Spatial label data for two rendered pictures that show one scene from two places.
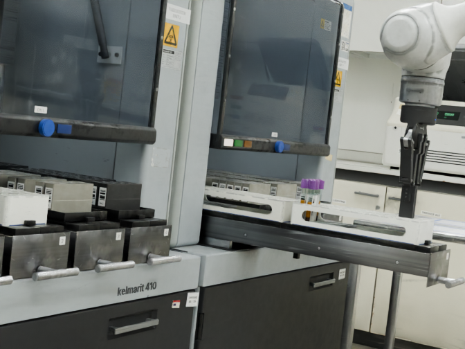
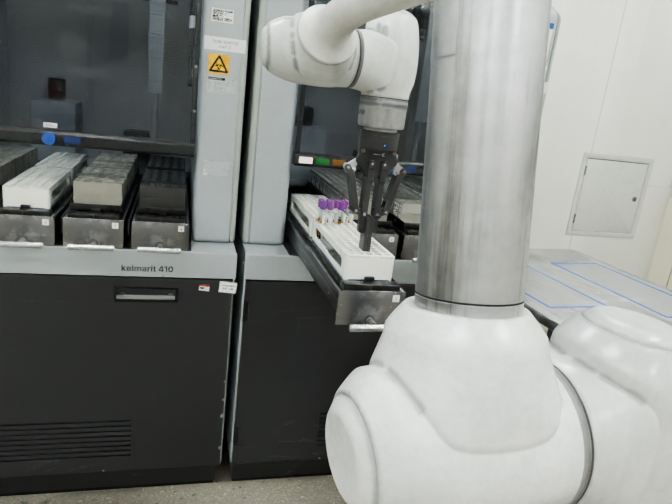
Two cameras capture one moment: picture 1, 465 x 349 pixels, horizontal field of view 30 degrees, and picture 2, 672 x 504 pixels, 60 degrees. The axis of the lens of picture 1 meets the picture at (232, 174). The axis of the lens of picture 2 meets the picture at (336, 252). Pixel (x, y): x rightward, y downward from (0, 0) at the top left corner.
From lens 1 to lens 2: 1.49 m
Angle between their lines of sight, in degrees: 44
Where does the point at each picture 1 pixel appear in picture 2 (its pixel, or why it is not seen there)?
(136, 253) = (141, 241)
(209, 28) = not seen: hidden behind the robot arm
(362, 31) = not seen: outside the picture
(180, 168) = (248, 179)
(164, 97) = (215, 118)
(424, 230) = (362, 266)
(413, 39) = (265, 52)
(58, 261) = (43, 236)
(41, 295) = (29, 258)
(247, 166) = not seen: hidden behind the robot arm
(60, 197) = (82, 191)
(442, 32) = (300, 40)
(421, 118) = (364, 142)
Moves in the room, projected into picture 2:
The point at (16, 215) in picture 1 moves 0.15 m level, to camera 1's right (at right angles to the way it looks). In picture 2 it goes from (13, 200) to (36, 214)
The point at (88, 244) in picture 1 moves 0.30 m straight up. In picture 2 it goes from (78, 228) to (77, 97)
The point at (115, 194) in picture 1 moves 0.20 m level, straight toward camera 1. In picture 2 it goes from (150, 194) to (73, 200)
